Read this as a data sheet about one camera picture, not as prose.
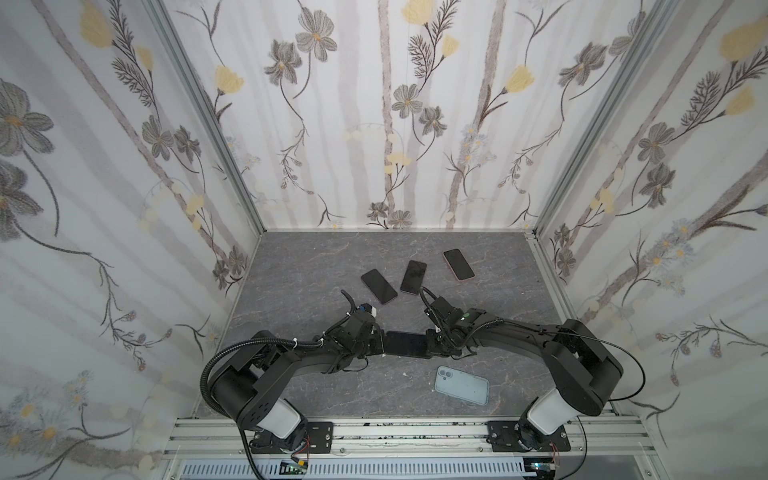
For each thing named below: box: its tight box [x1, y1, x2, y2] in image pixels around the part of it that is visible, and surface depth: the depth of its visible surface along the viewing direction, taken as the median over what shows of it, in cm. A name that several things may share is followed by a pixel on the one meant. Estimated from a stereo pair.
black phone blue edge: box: [443, 248, 475, 281], surface depth 113 cm
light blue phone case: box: [434, 365, 490, 406], surface depth 85 cm
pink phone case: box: [442, 248, 476, 282], surface depth 113 cm
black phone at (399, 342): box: [385, 331, 428, 355], surface depth 91 cm
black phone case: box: [384, 331, 432, 359], surface depth 91 cm
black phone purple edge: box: [360, 268, 398, 305], surface depth 106 cm
